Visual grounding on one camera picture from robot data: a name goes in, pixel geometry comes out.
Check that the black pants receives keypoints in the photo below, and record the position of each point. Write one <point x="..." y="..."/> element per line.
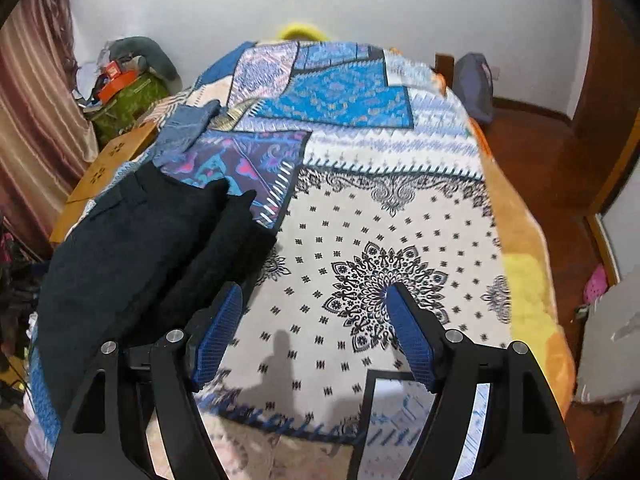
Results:
<point x="125" y="260"/>

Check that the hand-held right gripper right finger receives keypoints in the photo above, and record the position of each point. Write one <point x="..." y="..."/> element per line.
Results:
<point x="410" y="340"/>

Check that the orange fleece blanket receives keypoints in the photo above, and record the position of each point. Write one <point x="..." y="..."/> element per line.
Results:
<point x="530" y="285"/>

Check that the blue jeans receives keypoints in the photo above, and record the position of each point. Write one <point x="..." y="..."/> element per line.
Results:
<point x="182" y="130"/>

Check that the pink slipper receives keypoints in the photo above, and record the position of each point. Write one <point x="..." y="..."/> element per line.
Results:
<point x="595" y="285"/>

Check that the brown wooden door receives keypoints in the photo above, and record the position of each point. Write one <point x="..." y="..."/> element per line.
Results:
<point x="610" y="85"/>

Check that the orange box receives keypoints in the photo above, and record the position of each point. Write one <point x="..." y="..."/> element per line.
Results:
<point x="117" y="87"/>

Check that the striped brown curtain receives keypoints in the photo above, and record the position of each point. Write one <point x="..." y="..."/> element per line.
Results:
<point x="35" y="110"/>

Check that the green patterned cover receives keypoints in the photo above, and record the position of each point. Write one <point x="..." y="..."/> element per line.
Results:
<point x="135" y="100"/>

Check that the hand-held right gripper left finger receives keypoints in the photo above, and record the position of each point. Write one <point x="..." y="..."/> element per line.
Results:
<point x="217" y="340"/>

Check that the grey backpack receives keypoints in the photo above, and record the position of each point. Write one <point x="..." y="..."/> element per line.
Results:
<point x="472" y="85"/>

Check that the grey plush pillow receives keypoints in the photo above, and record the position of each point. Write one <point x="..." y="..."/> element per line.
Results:
<point x="155" y="55"/>

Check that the blue patchwork printed blanket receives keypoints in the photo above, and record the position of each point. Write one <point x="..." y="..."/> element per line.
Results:
<point x="390" y="210"/>

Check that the paw print cardboard box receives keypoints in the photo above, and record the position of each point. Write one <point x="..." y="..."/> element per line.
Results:
<point x="115" y="155"/>

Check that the grey cloth bundle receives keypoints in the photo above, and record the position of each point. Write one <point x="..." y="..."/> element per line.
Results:
<point x="605" y="350"/>

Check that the dark clothes pile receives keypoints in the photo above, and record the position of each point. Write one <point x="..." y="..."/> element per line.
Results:
<point x="15" y="285"/>

